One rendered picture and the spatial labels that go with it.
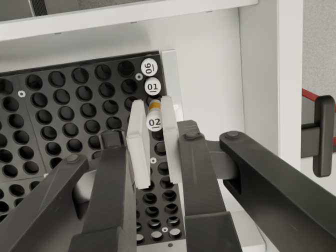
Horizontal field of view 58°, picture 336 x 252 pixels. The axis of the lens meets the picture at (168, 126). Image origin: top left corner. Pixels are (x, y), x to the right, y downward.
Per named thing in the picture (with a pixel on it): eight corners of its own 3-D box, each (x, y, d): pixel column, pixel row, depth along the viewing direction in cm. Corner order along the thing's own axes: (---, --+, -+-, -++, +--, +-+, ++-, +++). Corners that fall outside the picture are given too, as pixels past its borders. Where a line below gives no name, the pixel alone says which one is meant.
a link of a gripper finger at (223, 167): (182, 158, 13) (250, 148, 13) (175, 121, 18) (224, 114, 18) (186, 187, 14) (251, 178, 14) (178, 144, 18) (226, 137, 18)
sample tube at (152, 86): (159, 83, 27) (161, 95, 23) (145, 84, 27) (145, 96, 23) (158, 69, 27) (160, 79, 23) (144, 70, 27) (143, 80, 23)
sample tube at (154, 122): (164, 111, 25) (165, 130, 20) (149, 113, 25) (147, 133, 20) (161, 96, 24) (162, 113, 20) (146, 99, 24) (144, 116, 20)
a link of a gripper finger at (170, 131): (162, 131, 15) (178, 129, 15) (160, 96, 21) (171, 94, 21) (171, 185, 16) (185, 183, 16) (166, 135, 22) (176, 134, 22)
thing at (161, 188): (159, 53, 24) (159, 54, 23) (185, 234, 30) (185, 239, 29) (136, 57, 24) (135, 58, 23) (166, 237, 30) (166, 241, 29)
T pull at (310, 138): (327, 92, 25) (337, 96, 24) (323, 171, 28) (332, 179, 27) (285, 98, 25) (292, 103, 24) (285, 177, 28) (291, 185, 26)
